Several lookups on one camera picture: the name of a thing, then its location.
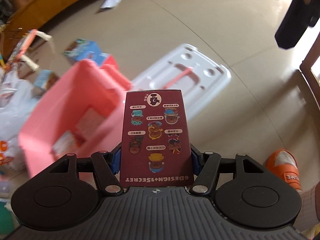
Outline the maroon cartoon toy box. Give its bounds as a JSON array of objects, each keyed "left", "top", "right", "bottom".
[{"left": 119, "top": 89, "right": 194, "bottom": 188}]

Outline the red white toy box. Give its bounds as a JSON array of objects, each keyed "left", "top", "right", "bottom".
[{"left": 52, "top": 131, "right": 85, "bottom": 159}]

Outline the wooden chair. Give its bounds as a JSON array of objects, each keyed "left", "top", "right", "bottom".
[{"left": 299, "top": 34, "right": 320, "bottom": 106}]

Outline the pink plastic storage bin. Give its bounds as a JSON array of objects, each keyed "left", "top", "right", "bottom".
[{"left": 18, "top": 59, "right": 132, "bottom": 177}]

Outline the orange slipper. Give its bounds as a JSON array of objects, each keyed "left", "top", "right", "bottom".
[{"left": 266, "top": 149, "right": 302, "bottom": 192}]

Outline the light blue toy box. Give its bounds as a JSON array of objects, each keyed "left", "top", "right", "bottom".
[{"left": 34, "top": 69, "right": 59, "bottom": 91}]

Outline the white orange plastic bag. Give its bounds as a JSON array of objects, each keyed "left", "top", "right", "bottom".
[{"left": 1, "top": 80, "right": 40, "bottom": 172}]

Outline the blue green toy box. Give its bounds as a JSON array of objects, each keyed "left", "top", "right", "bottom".
[{"left": 63, "top": 38, "right": 110, "bottom": 66}]

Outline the pink white plastic stool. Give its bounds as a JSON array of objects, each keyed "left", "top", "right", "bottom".
[{"left": 4, "top": 29, "right": 52, "bottom": 72}]

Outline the wooden cabinet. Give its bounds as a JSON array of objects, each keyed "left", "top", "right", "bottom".
[{"left": 1, "top": 0, "right": 79, "bottom": 59}]

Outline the white bin lid pink handle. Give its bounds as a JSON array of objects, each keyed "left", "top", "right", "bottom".
[{"left": 132, "top": 44, "right": 231, "bottom": 121}]

